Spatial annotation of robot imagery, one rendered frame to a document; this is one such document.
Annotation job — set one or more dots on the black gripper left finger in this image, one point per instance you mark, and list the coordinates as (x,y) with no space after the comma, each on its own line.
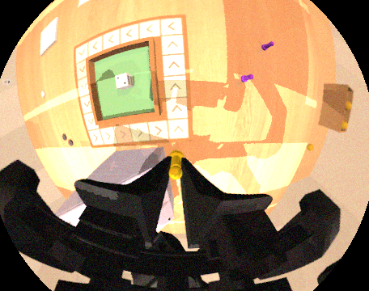
(141,199)

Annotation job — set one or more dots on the white flat square tile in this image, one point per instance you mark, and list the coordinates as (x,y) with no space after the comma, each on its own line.
(49,36)

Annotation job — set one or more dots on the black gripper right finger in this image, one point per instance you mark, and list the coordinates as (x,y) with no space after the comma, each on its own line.
(204,203)

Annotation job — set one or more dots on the white die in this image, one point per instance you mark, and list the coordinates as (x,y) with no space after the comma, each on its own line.
(124,81)

